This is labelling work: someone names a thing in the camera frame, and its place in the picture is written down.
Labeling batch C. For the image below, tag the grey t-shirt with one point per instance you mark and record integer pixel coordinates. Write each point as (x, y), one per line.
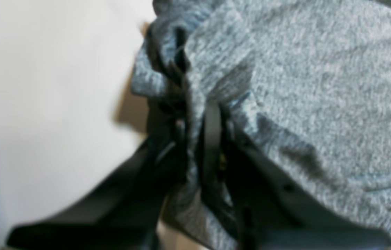
(309, 81)

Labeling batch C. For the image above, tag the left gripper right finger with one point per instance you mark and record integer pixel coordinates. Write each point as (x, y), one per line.
(275, 213)

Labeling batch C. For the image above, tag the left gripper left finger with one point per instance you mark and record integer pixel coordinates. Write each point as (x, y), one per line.
(122, 212)

